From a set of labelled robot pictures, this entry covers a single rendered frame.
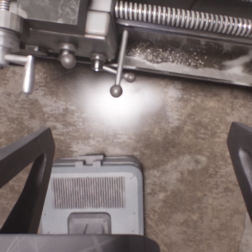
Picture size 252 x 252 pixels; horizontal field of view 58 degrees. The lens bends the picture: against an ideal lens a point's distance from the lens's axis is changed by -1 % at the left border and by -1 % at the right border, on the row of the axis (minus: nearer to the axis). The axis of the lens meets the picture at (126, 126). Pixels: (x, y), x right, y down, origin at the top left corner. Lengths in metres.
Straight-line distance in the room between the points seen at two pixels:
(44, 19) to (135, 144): 0.98
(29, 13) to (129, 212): 0.95
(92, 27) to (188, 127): 0.95
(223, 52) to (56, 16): 0.69
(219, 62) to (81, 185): 0.82
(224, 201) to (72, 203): 0.89
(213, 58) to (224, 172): 0.74
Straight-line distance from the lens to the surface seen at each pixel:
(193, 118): 1.37
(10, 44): 0.51
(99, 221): 1.17
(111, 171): 1.12
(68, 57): 0.56
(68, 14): 0.50
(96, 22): 0.56
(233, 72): 1.01
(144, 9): 0.64
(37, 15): 0.51
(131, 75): 0.76
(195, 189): 1.47
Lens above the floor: 1.32
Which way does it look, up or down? 84 degrees down
